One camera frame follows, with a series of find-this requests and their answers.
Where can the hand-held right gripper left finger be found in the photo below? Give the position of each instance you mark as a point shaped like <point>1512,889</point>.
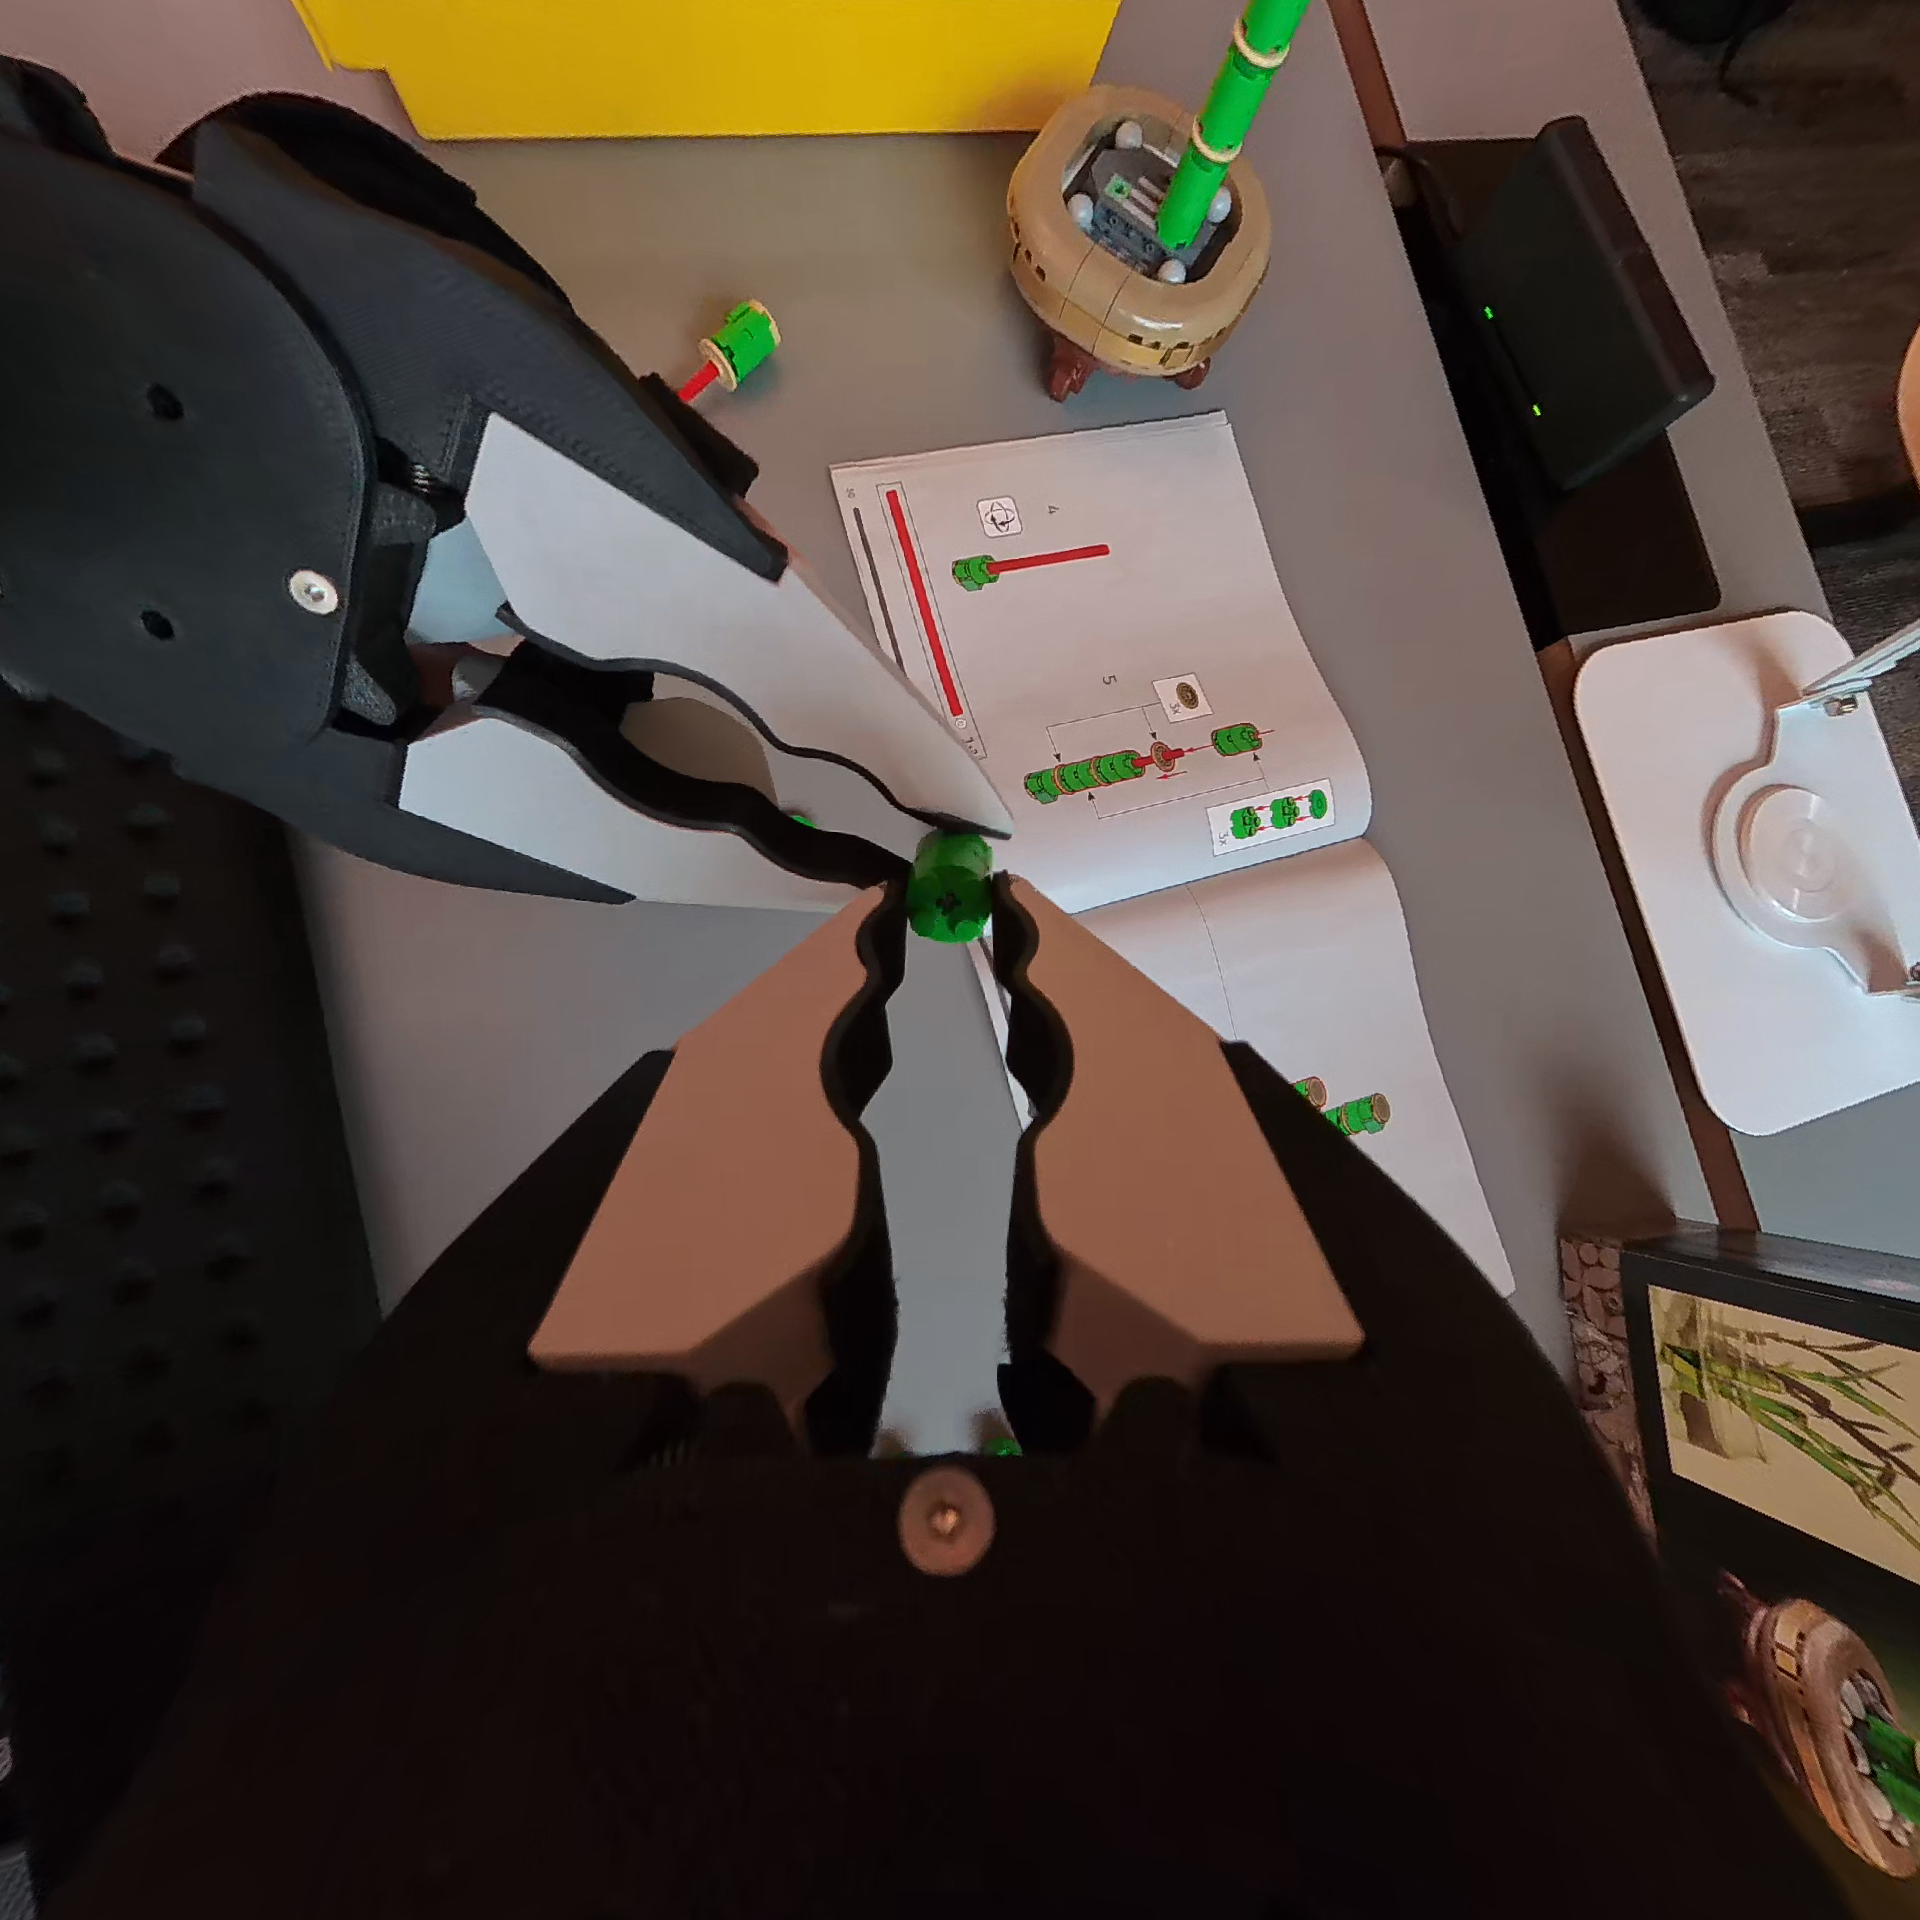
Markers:
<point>735,1187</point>

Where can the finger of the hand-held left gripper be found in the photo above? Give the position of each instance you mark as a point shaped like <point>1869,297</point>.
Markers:
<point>705,616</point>
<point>570,818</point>

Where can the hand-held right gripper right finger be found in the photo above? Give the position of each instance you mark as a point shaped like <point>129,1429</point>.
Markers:
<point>1187,1187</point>

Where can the green round brick stack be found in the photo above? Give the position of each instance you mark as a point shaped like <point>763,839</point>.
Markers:
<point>951,886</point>

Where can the green brick on red axle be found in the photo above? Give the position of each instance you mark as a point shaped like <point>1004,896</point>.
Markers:
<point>743,342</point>

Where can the tan brick plant pot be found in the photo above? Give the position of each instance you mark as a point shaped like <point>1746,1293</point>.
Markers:
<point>1050,286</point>

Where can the building instruction booklet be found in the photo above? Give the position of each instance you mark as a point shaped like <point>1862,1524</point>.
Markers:
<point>1199,630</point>

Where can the yellow box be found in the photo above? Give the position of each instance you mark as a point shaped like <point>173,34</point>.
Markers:
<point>705,60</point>

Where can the white document stand base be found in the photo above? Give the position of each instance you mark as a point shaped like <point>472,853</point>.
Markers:
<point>1680,900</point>

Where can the black toy brick box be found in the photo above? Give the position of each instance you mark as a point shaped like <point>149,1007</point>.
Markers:
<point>1771,1395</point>

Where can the green brick bamboo stalk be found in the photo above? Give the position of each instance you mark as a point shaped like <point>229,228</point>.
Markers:
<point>1224,136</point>

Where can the black electronic device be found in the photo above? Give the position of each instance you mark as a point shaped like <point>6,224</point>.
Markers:
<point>1577,300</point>

